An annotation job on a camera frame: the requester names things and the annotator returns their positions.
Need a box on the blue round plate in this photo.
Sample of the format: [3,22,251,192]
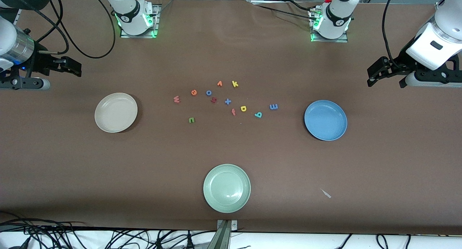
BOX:
[304,100,348,141]

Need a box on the black base power cable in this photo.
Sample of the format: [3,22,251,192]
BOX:
[253,0,320,21]

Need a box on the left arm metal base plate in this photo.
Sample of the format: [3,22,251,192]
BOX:
[310,7,349,43]

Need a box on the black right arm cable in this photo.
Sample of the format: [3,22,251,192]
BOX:
[34,0,116,59]

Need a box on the beige round plate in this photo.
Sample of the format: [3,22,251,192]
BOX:
[95,93,138,133]

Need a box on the brown table cover sheet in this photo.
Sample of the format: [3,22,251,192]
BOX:
[0,0,462,236]

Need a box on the black floor cable tangle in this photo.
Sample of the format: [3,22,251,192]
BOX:
[0,211,217,249]

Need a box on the grey metal table bracket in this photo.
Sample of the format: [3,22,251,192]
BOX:
[216,219,239,249]

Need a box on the green round plate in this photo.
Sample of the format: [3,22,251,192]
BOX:
[203,164,251,213]

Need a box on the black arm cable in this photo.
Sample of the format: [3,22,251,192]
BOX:
[34,0,116,59]
[382,0,407,71]

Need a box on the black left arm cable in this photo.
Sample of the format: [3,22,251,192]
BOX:
[382,0,407,71]

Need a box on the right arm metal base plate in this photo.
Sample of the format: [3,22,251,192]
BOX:
[120,4,160,39]

